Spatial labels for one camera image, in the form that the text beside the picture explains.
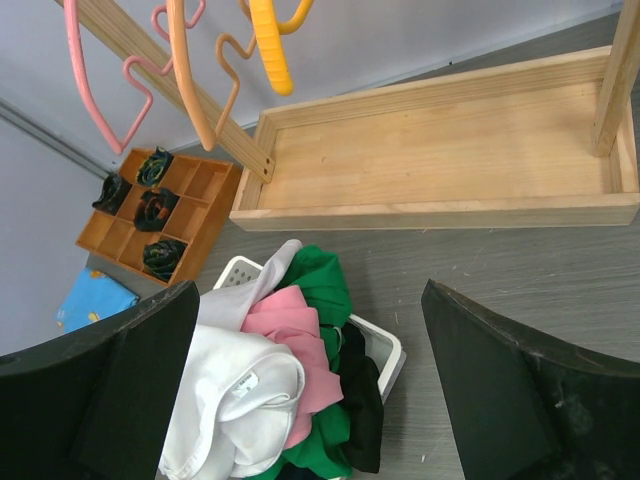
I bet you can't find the orange wooden compartment tray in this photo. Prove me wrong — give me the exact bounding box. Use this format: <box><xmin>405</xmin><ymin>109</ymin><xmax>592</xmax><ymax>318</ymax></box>
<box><xmin>76</xmin><ymin>148</ymin><xmax>241</xmax><ymax>286</ymax></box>

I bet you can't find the green t shirt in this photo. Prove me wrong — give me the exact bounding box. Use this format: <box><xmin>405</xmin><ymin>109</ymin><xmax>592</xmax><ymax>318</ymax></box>
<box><xmin>257</xmin><ymin>245</ymin><xmax>352</xmax><ymax>479</ymax></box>

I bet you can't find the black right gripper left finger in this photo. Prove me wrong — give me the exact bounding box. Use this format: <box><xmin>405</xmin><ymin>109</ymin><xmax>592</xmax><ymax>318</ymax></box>
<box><xmin>1</xmin><ymin>281</ymin><xmax>199</xmax><ymax>479</ymax></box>

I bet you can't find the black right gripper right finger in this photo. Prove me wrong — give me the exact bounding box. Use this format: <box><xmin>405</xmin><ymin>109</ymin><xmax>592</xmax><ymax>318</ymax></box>
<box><xmin>421</xmin><ymin>280</ymin><xmax>639</xmax><ymax>479</ymax></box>

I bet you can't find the black t shirt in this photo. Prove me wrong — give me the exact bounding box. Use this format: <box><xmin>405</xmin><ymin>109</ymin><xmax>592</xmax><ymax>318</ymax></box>
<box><xmin>338</xmin><ymin>323</ymin><xmax>384</xmax><ymax>474</ymax></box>

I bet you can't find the pink t shirt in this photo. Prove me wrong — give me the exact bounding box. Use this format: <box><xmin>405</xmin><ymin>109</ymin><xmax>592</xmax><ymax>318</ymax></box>
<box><xmin>241</xmin><ymin>285</ymin><xmax>343</xmax><ymax>449</ymax></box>

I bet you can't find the white plastic basket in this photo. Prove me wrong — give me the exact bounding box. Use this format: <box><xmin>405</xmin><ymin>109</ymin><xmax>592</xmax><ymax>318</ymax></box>
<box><xmin>212</xmin><ymin>255</ymin><xmax>406</xmax><ymax>404</ymax></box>

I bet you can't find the pink hanger of white shirt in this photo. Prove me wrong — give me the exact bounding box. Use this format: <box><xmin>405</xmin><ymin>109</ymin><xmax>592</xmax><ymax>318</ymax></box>
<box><xmin>59</xmin><ymin>1</ymin><xmax>196</xmax><ymax>161</ymax></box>

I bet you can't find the wooden clothes rack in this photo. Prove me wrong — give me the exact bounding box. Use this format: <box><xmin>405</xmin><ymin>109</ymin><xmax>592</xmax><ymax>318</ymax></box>
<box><xmin>63</xmin><ymin>1</ymin><xmax>639</xmax><ymax>231</ymax></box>

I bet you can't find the orange plastic hanger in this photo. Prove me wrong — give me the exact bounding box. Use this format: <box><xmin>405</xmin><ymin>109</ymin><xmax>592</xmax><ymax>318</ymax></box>
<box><xmin>165</xmin><ymin>0</ymin><xmax>261</xmax><ymax>152</ymax></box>

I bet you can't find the white t shirt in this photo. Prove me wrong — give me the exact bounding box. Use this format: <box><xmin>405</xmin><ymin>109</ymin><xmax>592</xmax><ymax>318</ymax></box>
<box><xmin>159</xmin><ymin>240</ymin><xmax>305</xmax><ymax>479</ymax></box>

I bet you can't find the blue folded cloth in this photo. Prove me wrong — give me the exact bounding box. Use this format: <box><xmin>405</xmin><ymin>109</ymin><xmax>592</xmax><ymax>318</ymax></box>
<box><xmin>55</xmin><ymin>267</ymin><xmax>140</xmax><ymax>334</ymax></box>

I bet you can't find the dark rolled sock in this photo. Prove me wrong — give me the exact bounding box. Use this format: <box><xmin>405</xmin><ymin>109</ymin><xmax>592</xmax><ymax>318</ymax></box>
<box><xmin>133</xmin><ymin>188</ymin><xmax>180</xmax><ymax>232</ymax></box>
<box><xmin>136</xmin><ymin>147</ymin><xmax>174</xmax><ymax>188</ymax></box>
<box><xmin>142</xmin><ymin>239</ymin><xmax>187</xmax><ymax>283</ymax></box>
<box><xmin>92</xmin><ymin>173</ymin><xmax>132</xmax><ymax>215</ymax></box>

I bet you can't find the navy blue t shirt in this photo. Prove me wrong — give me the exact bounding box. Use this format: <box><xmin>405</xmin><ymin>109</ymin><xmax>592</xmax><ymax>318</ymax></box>
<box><xmin>276</xmin><ymin>464</ymin><xmax>326</xmax><ymax>480</ymax></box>

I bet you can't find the yellow plastic hanger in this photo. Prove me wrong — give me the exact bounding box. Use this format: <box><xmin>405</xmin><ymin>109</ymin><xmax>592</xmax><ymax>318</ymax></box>
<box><xmin>238</xmin><ymin>0</ymin><xmax>314</xmax><ymax>96</ymax></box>

